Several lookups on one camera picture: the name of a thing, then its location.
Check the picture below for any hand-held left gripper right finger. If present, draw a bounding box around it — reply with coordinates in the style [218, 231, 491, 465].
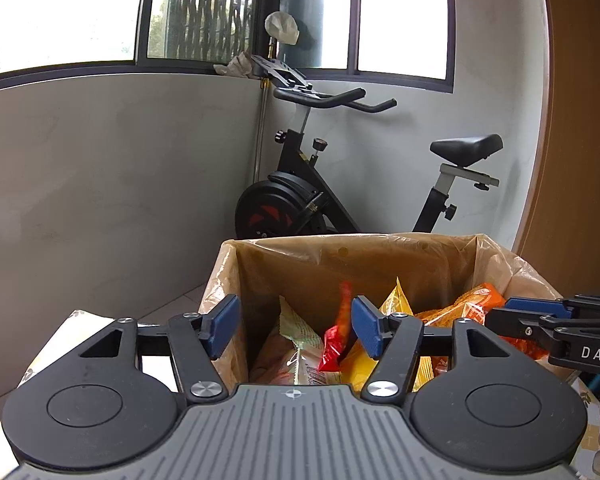
[351, 296, 518, 405]

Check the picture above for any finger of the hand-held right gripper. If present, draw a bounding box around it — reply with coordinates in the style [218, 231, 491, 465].
[504, 296, 600, 318]
[485, 307, 600, 356]

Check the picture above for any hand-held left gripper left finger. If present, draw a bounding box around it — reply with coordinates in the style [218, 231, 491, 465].
[72, 294, 241, 405]

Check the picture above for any yellow snack packet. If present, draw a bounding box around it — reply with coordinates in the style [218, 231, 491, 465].
[340, 277, 433, 393]

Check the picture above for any red snack packet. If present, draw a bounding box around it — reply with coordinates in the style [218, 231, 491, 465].
[319, 281, 356, 372]

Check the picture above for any orange snack packet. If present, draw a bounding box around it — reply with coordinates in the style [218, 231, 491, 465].
[415, 282, 551, 361]

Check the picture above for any peach snack packet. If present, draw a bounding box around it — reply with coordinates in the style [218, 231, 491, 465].
[250, 335, 301, 386]

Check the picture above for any pale green printed snack packet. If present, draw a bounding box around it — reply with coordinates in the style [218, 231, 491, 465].
[277, 295, 341, 386]

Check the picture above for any brown cardboard box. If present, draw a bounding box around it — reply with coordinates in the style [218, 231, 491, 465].
[202, 234, 576, 396]

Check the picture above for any black exercise bike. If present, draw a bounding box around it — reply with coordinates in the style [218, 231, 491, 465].
[234, 52, 504, 241]

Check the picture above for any wooden panel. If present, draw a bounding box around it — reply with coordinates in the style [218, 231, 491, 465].
[517, 0, 600, 301]

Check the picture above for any floral checked table cover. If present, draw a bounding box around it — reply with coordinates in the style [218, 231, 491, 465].
[0, 310, 600, 480]

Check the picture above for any thin metal pipe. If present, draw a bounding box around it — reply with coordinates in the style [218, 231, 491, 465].
[253, 35, 272, 186]

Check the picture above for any crumpled beige cloth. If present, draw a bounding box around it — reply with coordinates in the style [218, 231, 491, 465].
[213, 52, 259, 80]

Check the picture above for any white plastic bag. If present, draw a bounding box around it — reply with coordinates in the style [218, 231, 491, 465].
[265, 10, 301, 46]

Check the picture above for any perforated metal screen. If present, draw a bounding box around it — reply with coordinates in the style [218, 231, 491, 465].
[147, 0, 259, 61]

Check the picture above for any dark window frame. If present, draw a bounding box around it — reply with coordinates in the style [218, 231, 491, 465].
[0, 0, 456, 96]

